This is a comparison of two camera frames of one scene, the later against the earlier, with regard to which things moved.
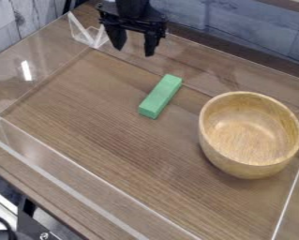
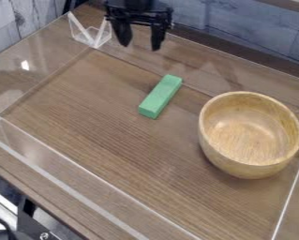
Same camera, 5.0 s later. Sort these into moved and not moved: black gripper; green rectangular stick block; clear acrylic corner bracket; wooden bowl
Moved: black gripper
Not moved: clear acrylic corner bracket; wooden bowl; green rectangular stick block
